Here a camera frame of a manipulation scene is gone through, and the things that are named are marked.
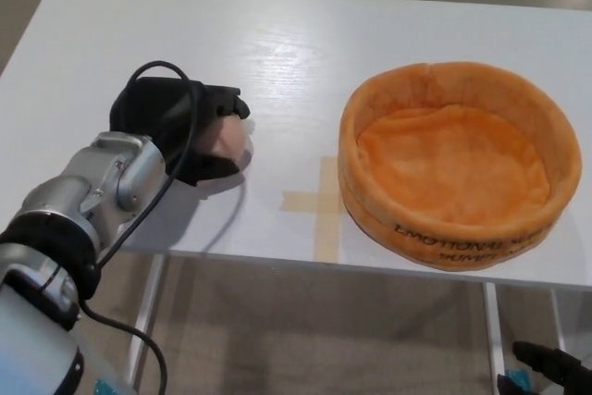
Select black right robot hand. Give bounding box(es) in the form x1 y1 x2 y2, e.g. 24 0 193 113
497 341 592 395

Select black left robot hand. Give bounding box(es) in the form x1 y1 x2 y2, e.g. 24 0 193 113
108 75 253 188

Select pink round plush toy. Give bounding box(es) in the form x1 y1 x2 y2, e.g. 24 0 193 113
193 117 256 175

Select orange plush round basket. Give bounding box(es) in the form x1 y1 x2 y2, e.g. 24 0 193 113
340 61 583 274

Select white table leg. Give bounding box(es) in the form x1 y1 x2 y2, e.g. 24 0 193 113
483 282 506 376
127 253 167 385
549 287 568 352

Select short beige tape strip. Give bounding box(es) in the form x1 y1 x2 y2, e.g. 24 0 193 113
279 190 346 212

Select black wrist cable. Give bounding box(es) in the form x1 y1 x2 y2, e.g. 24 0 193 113
76 60 205 395

